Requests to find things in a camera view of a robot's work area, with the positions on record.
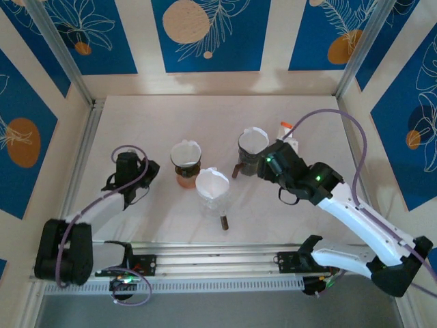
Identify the white paper coffee filter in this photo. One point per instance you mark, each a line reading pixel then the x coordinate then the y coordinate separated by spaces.
pixel 252 140
pixel 186 153
pixel 211 181

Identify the orange translucent carafe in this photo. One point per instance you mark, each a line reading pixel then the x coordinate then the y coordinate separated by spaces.
pixel 186 181

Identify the coffee filter pack orange tab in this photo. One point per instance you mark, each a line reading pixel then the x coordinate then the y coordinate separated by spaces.
pixel 283 131

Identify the clear glass cup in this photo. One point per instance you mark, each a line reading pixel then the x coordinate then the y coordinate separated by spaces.
pixel 213 203

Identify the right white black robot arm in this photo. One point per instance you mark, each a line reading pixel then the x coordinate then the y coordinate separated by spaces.
pixel 358 218

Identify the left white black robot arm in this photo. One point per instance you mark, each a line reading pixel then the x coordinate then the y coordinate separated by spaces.
pixel 65 253

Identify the black controller board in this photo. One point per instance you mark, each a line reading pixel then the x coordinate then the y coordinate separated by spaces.
pixel 117 285
pixel 310 287

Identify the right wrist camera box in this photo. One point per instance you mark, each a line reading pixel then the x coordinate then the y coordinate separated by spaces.
pixel 292 145

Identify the aluminium side rail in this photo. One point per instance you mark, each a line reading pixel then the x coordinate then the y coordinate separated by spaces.
pixel 89 136

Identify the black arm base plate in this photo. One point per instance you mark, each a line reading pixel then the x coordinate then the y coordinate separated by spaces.
pixel 288 261
pixel 147 264

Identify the aluminium rail frame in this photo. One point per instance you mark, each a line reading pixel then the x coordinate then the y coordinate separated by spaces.
pixel 218 263

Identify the aluminium corner post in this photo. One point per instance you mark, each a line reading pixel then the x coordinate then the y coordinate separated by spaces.
pixel 58 44
pixel 364 44

